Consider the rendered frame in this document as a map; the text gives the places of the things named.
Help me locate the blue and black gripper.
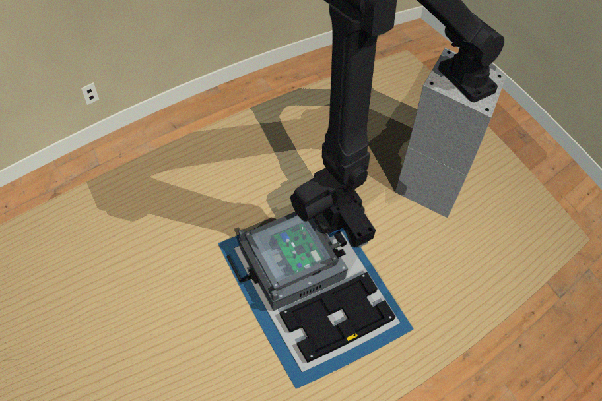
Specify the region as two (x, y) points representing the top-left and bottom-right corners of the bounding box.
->
(314, 199), (353, 237)

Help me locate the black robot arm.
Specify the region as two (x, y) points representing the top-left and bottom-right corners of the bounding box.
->
(290, 0), (504, 247)

